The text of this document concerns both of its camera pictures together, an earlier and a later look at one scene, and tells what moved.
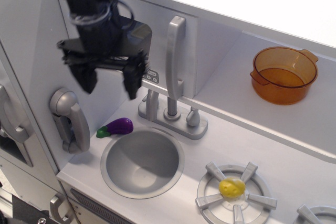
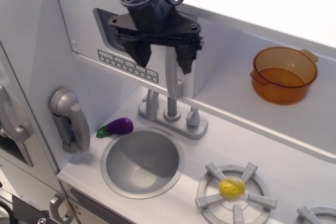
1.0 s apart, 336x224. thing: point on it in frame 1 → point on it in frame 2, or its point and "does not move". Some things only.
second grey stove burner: x=315 y=215 does not move
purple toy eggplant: x=122 y=126 does not move
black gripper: x=109 y=41 → x=152 y=18
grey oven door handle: x=54 y=204 does not move
